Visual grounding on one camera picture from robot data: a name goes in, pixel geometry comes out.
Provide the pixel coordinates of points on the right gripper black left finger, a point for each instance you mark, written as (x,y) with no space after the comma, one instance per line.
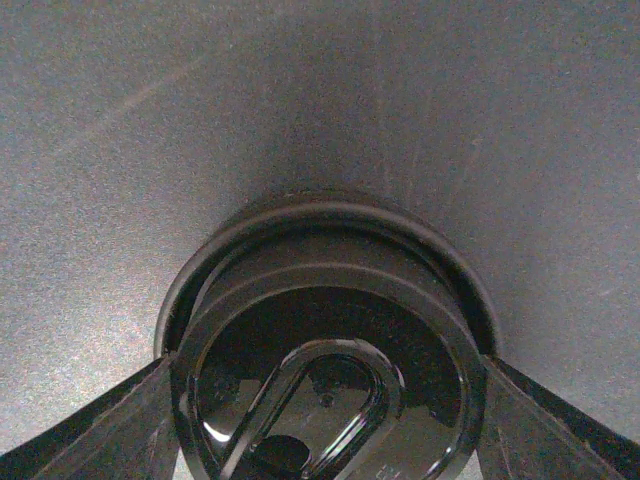
(126,433)

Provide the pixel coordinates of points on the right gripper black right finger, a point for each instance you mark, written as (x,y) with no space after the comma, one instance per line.
(531,433)

